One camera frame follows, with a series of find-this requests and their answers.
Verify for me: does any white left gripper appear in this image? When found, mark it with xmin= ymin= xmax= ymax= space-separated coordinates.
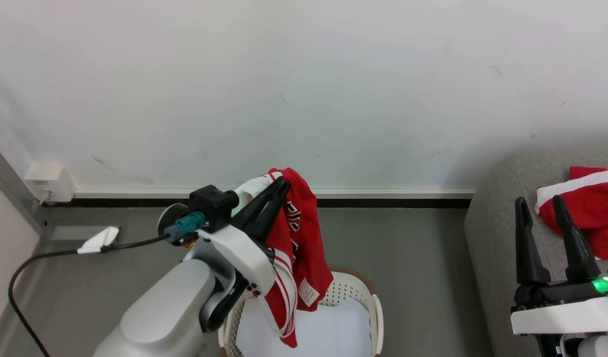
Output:
xmin=197 ymin=177 xmax=291 ymax=297

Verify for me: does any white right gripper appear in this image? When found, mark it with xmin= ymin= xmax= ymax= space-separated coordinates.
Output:
xmin=510 ymin=195 xmax=608 ymax=336

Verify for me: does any red garment with white band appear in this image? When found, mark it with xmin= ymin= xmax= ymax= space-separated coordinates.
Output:
xmin=535 ymin=166 xmax=608 ymax=260

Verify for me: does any red jersey with striped trim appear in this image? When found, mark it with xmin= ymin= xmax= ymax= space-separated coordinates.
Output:
xmin=257 ymin=168 xmax=334 ymax=349

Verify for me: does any white perforated laundry basket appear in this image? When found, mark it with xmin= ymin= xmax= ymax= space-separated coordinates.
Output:
xmin=219 ymin=267 xmax=385 ymax=357

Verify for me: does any grey fabric sofa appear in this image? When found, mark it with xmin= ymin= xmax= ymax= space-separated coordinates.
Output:
xmin=465 ymin=148 xmax=608 ymax=357

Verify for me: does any white and black baseboard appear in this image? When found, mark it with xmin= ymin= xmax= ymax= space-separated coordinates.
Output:
xmin=73 ymin=187 xmax=476 ymax=209

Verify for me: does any white tape tag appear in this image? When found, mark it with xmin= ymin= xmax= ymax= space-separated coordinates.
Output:
xmin=77 ymin=226 xmax=120 ymax=255

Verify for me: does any teal cable connector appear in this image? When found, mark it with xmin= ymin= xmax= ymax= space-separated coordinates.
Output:
xmin=164 ymin=211 xmax=207 ymax=244

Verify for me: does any white wall outlet box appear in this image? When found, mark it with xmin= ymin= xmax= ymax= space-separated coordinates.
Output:
xmin=23 ymin=162 xmax=77 ymax=204

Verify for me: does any grey metal frame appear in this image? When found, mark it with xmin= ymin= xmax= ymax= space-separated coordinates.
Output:
xmin=0 ymin=137 xmax=121 ymax=242

